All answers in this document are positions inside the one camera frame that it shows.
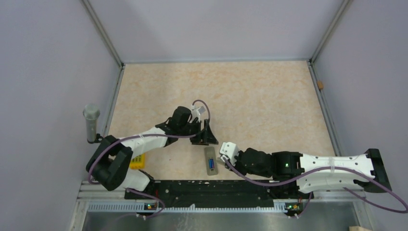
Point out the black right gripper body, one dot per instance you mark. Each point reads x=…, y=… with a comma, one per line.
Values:
x=238, y=166

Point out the grey microphone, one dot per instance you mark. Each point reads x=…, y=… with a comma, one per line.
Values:
x=91, y=114

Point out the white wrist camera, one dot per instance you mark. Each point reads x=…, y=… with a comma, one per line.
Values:
x=196, y=112
x=229, y=151

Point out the yellow clamp tool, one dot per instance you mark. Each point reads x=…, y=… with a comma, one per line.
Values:
x=137, y=162

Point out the small tan block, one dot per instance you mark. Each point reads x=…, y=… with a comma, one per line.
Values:
x=320, y=85

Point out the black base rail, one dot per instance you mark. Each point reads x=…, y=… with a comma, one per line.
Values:
x=222, y=193

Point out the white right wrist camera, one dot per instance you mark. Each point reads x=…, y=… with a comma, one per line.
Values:
x=229, y=151

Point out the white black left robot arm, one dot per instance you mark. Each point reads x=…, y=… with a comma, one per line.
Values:
x=110, y=164

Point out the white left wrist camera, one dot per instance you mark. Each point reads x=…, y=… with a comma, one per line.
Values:
x=196, y=112

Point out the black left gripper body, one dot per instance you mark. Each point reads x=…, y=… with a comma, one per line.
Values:
x=196, y=130

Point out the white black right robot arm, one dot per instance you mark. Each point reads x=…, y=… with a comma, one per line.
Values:
x=313, y=173

